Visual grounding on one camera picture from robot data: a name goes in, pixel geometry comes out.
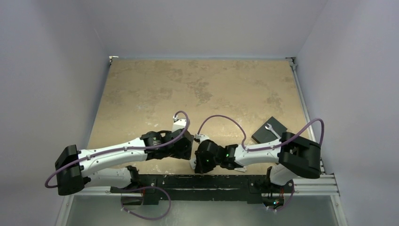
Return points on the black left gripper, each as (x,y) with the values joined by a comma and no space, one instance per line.
(184,153)

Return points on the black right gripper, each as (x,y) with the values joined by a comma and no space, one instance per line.
(197,160)

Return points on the white remote control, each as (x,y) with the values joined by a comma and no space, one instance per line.
(193,163)

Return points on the white battery cover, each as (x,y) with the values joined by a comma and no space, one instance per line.
(241,169)

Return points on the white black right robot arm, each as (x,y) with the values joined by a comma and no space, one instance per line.
(293,156)

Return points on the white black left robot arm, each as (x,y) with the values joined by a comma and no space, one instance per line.
(77,169)

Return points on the black foam block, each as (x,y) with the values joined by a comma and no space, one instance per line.
(269,131)

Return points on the silver open-end wrench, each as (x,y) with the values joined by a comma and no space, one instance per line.
(270,128)

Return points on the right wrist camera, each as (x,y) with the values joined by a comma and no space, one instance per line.
(199,138)

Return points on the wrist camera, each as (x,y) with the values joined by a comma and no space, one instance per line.
(179,123)
(199,138)

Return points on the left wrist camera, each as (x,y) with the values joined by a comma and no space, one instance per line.
(179,123)

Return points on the aluminium frame base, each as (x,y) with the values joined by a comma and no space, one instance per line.
(311,203)

